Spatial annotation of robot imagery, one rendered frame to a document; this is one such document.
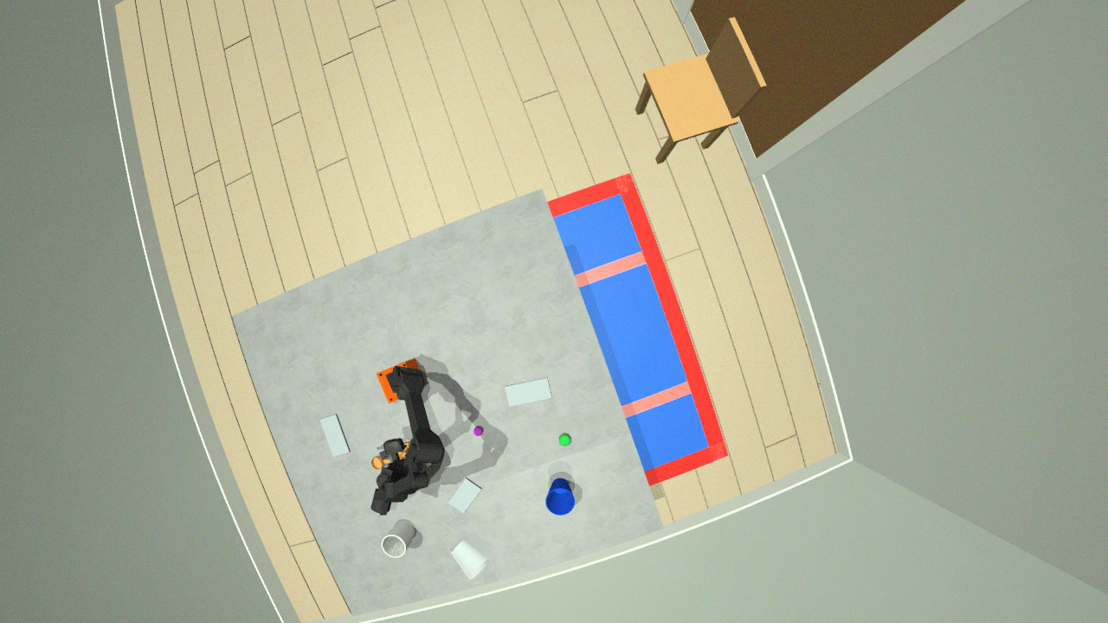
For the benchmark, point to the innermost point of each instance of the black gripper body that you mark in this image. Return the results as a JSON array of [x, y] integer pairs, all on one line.
[[393, 447]]

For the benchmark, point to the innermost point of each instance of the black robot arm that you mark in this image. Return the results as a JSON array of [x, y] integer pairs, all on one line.
[[426, 446]]

